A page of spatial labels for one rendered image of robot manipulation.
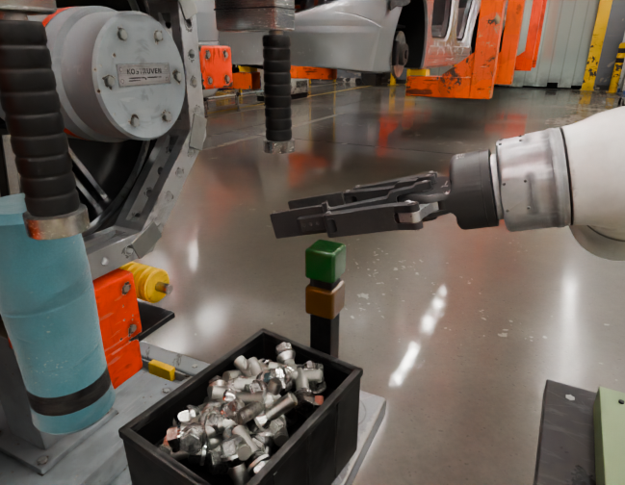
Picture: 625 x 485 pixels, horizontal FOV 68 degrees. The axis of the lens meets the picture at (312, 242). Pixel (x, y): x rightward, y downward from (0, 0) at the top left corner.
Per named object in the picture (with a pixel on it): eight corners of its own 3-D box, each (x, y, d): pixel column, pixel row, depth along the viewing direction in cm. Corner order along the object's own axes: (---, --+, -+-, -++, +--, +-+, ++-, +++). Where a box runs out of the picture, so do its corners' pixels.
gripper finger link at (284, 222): (334, 229, 50) (332, 231, 50) (278, 236, 53) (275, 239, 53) (328, 203, 49) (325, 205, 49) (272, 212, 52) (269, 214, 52)
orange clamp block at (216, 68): (169, 89, 81) (201, 85, 89) (204, 89, 78) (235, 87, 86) (164, 45, 79) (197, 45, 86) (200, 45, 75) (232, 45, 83)
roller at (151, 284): (67, 265, 92) (62, 238, 90) (183, 296, 80) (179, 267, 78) (40, 276, 88) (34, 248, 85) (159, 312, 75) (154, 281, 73)
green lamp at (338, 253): (318, 266, 60) (318, 237, 58) (347, 272, 58) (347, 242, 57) (303, 278, 56) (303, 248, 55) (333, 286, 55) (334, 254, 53)
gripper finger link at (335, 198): (340, 192, 53) (342, 191, 54) (287, 201, 56) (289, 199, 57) (346, 216, 54) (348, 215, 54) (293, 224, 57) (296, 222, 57)
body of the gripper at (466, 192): (493, 140, 47) (403, 158, 51) (489, 157, 40) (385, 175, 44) (503, 211, 49) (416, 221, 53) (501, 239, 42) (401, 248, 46)
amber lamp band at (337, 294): (317, 300, 62) (318, 273, 60) (345, 307, 60) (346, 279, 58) (303, 314, 58) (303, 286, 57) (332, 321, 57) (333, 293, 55)
